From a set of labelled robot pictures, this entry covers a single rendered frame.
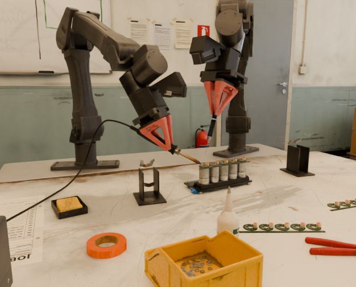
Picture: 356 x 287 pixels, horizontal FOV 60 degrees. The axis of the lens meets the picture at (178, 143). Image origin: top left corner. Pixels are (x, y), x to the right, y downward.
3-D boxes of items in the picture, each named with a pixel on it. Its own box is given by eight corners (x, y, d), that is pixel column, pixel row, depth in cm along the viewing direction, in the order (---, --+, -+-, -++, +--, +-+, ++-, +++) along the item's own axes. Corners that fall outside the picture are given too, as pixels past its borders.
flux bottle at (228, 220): (242, 253, 46) (245, 189, 44) (222, 257, 45) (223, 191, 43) (232, 242, 49) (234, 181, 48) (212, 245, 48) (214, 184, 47)
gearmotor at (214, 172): (206, 184, 75) (206, 163, 74) (214, 182, 76) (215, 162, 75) (212, 187, 73) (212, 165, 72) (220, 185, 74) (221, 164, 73)
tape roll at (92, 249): (85, 261, 44) (85, 253, 44) (87, 241, 50) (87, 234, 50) (127, 256, 45) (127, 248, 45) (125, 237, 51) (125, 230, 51)
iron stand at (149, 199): (161, 209, 71) (154, 169, 75) (169, 199, 64) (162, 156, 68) (135, 212, 70) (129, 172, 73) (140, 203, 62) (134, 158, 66)
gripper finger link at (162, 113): (185, 140, 77) (167, 107, 77) (177, 146, 70) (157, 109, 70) (162, 152, 79) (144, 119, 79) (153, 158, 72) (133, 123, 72)
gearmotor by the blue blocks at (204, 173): (196, 185, 74) (197, 164, 73) (205, 184, 75) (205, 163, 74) (202, 188, 72) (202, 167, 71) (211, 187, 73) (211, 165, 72)
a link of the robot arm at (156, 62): (177, 73, 70) (161, 26, 72) (147, 72, 64) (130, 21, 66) (148, 95, 78) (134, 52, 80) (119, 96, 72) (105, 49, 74)
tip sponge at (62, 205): (51, 206, 64) (50, 199, 64) (78, 201, 67) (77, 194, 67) (58, 219, 58) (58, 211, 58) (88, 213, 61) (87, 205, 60)
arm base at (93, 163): (117, 142, 93) (119, 138, 99) (47, 143, 90) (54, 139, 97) (118, 168, 94) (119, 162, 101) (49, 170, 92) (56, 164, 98)
